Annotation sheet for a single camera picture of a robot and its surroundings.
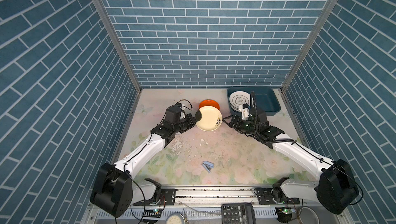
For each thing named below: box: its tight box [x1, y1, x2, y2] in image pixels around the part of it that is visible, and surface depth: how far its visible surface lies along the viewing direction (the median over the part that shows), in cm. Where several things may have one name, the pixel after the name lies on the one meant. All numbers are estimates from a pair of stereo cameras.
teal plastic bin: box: [226, 86, 282, 117], surface depth 116 cm
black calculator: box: [221, 202, 257, 224], surface depth 69 cm
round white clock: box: [164, 212, 185, 224], surface depth 66 cm
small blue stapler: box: [201, 161, 214, 173], surface depth 84 cm
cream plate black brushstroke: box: [195, 105, 223, 132], surface depth 84 cm
